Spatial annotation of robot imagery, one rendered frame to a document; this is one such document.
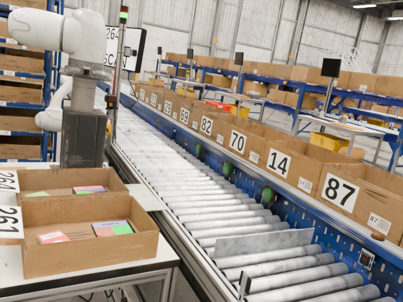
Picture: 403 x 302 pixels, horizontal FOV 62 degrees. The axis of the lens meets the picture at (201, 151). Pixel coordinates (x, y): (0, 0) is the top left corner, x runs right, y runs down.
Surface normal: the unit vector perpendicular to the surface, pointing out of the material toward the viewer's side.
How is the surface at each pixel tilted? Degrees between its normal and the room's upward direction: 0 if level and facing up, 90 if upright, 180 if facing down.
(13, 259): 0
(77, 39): 93
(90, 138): 90
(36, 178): 89
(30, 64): 90
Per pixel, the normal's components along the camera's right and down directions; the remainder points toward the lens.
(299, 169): -0.88, -0.02
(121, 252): 0.50, 0.30
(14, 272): 0.16, -0.96
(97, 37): 0.75, 0.26
